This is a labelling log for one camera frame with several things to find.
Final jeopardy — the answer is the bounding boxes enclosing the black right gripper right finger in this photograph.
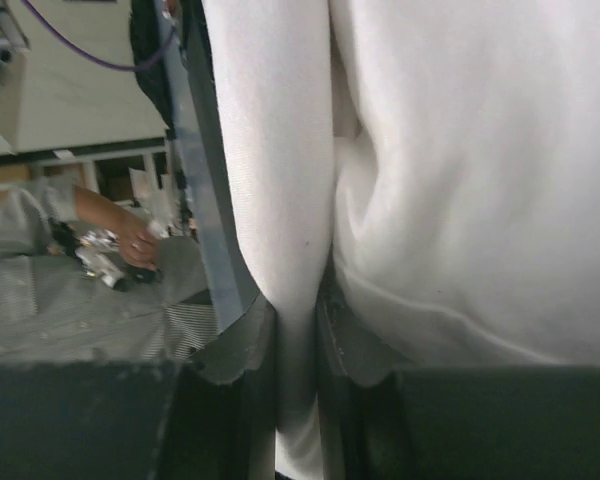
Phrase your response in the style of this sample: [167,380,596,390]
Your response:
[316,272,600,479]

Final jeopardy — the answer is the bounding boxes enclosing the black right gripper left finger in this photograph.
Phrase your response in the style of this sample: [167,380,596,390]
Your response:
[0,298,276,479]

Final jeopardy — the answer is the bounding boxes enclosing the white t shirt red print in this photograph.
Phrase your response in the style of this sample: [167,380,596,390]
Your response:
[203,1,600,479]

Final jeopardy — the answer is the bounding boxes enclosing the person in grey shirt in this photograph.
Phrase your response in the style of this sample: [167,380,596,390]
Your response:
[0,176,219,362]

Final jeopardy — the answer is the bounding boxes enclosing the right aluminium frame post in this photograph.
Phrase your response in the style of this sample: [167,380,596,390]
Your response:
[156,1,259,331]

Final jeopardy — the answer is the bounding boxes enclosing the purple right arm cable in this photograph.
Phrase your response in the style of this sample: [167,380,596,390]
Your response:
[19,0,181,72]

